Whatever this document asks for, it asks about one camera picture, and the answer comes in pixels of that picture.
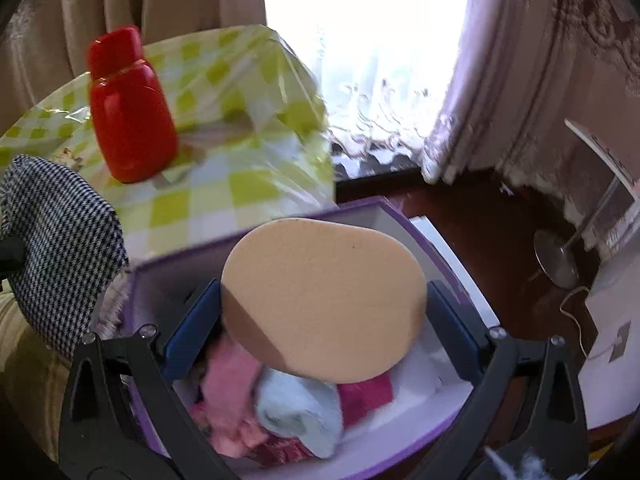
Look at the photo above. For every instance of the green checked plastic tablecloth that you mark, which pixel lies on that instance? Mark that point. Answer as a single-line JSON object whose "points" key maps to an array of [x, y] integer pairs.
{"points": [[240, 180]]}

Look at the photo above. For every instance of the large magenta knitted cloth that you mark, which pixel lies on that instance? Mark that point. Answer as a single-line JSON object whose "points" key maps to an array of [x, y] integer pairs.
{"points": [[365, 397]]}

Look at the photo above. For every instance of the white floor appliance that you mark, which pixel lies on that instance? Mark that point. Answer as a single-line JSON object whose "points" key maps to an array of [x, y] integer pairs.
{"points": [[615, 310]]}

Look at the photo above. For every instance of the light blue fluffy towel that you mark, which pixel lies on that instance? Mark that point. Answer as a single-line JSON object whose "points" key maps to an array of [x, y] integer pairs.
{"points": [[300, 410]]}

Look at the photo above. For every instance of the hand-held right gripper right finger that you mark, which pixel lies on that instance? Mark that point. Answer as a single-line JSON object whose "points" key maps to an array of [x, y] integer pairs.
{"points": [[452, 320]]}

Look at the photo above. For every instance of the purple cardboard box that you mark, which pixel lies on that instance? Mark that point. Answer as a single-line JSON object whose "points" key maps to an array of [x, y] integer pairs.
{"points": [[390, 225]]}

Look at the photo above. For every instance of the red thermos jug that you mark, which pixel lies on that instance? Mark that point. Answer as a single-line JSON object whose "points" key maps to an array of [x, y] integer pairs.
{"points": [[130, 120]]}

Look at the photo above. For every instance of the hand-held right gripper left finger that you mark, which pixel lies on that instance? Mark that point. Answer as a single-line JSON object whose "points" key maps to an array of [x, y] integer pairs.
{"points": [[192, 330]]}

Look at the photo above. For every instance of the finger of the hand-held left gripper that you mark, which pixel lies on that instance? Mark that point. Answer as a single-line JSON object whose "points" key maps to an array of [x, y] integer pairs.
{"points": [[10, 255]]}

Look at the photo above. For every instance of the beige oval sponge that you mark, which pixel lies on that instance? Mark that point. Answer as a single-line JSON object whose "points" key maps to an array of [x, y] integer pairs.
{"points": [[325, 300]]}

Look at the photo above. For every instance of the houndstooth cloth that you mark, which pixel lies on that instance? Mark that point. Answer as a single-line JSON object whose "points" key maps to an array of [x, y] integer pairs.
{"points": [[65, 250]]}

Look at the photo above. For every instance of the white lace curtain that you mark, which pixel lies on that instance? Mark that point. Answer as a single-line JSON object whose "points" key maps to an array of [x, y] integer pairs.
{"points": [[365, 110]]}

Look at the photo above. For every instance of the striped towel cushion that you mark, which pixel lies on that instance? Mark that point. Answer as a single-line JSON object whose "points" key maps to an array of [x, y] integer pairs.
{"points": [[30, 360]]}

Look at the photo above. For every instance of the embroidered curtain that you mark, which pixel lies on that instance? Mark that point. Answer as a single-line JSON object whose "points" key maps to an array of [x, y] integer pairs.
{"points": [[550, 60]]}

